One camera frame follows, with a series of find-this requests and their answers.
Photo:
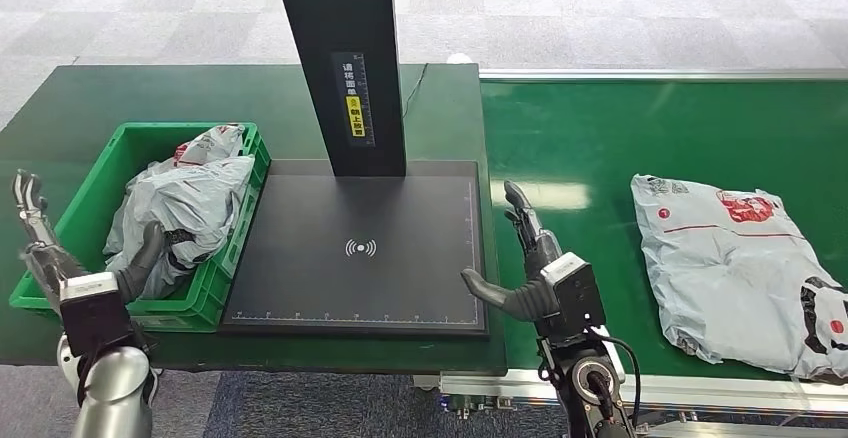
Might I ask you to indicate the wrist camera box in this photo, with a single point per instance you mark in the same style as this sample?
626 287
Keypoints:
93 309
576 296

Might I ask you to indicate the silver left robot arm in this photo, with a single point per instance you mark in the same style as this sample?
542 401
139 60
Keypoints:
116 388

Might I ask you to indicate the green plastic crate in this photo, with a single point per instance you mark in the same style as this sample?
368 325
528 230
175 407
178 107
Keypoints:
218 269

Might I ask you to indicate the black and yellow label sticker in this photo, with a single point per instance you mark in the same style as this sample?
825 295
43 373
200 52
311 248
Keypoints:
354 100

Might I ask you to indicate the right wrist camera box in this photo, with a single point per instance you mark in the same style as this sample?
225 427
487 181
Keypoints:
576 296

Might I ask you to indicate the aluminium conveyor frame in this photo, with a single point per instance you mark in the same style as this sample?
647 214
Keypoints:
696 392

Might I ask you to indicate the black inbound scanner machine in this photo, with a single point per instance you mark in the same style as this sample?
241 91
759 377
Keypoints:
358 256

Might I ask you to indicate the large flat grey mailer package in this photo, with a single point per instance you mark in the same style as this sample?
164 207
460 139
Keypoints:
729 276

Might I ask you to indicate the small white round object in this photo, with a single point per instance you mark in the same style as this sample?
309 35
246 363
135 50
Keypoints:
459 58

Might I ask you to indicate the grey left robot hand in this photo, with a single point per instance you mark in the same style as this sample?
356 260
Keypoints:
53 263

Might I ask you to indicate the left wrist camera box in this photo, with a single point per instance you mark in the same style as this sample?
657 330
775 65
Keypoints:
93 309

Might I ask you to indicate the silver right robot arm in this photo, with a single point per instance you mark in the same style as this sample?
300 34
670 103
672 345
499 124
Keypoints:
586 388

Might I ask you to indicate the green conveyor belt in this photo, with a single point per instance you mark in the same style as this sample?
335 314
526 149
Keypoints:
570 137

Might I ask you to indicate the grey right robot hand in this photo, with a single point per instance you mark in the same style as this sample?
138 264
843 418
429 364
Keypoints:
533 296

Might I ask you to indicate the grey package with red print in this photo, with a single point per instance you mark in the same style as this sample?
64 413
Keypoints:
208 143

